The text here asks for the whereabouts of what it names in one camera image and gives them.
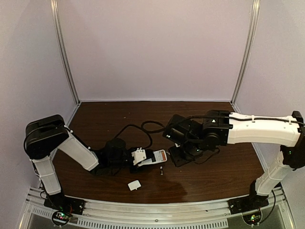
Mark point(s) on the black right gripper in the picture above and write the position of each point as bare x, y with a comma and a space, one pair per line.
179, 157

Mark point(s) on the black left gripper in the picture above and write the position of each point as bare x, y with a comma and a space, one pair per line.
133, 167

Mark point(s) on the white battery cover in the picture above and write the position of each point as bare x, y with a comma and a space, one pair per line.
134, 185

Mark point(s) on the white remote control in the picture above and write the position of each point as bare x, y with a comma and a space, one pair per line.
152, 158

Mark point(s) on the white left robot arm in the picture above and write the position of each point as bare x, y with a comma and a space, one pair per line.
45, 135

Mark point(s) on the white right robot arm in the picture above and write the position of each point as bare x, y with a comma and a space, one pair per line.
219, 128

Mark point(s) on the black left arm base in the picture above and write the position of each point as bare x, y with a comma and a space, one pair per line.
65, 204

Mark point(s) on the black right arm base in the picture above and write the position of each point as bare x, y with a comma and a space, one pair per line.
247, 203

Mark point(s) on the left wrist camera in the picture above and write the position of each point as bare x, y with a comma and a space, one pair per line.
138, 155

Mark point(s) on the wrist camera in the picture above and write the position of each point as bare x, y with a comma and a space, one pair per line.
138, 155
179, 130

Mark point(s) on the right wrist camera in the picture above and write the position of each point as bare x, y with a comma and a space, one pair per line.
179, 130

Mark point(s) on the aluminium front rail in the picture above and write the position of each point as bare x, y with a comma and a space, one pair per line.
193, 215

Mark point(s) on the aluminium left floor rail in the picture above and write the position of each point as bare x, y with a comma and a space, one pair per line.
71, 116

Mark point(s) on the aluminium right corner post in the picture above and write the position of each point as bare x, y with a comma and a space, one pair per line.
255, 10

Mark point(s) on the aluminium corner post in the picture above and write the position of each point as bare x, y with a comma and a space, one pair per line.
255, 10
62, 49

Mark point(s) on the aluminium left corner post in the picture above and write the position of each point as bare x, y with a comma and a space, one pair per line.
62, 49

